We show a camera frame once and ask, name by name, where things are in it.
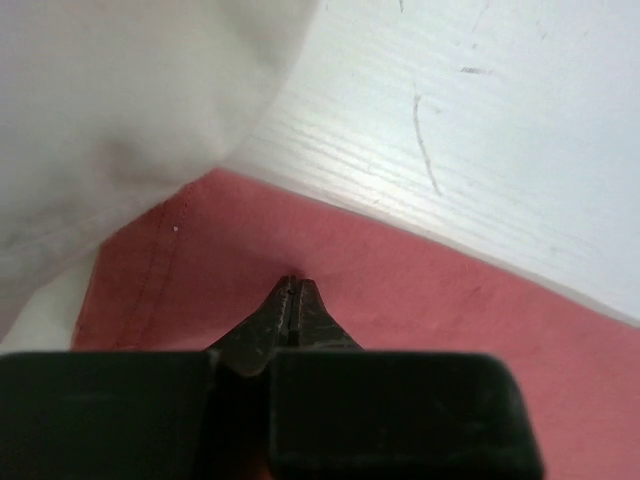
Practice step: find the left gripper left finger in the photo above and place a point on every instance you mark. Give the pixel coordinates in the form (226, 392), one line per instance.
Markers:
(144, 415)

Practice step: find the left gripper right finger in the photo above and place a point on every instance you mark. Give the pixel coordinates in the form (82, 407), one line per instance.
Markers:
(338, 411)

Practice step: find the pink t shirt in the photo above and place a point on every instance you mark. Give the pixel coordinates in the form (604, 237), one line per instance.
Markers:
(191, 268)

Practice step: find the cream white t shirt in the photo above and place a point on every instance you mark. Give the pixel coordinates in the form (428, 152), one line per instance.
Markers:
(110, 107)

